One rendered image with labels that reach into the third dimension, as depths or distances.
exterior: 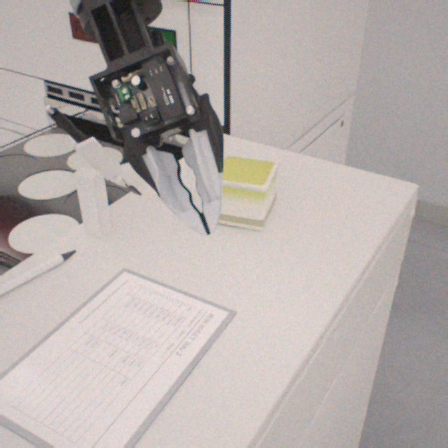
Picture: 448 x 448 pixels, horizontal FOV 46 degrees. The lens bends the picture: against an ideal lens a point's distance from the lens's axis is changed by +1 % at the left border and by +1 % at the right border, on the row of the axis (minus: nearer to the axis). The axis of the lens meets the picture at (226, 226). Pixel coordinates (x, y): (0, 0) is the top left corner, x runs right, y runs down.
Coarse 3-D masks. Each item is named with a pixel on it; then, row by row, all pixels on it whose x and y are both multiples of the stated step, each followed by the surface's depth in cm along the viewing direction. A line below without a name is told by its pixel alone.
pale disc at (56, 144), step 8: (48, 136) 105; (56, 136) 105; (64, 136) 105; (32, 144) 102; (40, 144) 102; (48, 144) 102; (56, 144) 102; (64, 144) 102; (32, 152) 99; (40, 152) 99; (48, 152) 99; (56, 152) 99; (64, 152) 99
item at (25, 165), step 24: (24, 144) 102; (0, 168) 94; (24, 168) 94; (48, 168) 94; (72, 168) 94; (0, 192) 87; (72, 192) 87; (120, 192) 87; (0, 216) 81; (24, 216) 81; (72, 216) 81; (0, 240) 76
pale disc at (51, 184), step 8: (32, 176) 92; (40, 176) 92; (48, 176) 92; (56, 176) 92; (64, 176) 92; (72, 176) 92; (24, 184) 89; (32, 184) 89; (40, 184) 89; (48, 184) 89; (56, 184) 89; (64, 184) 89; (72, 184) 89; (24, 192) 87; (32, 192) 87; (40, 192) 87; (48, 192) 87; (56, 192) 87; (64, 192) 87
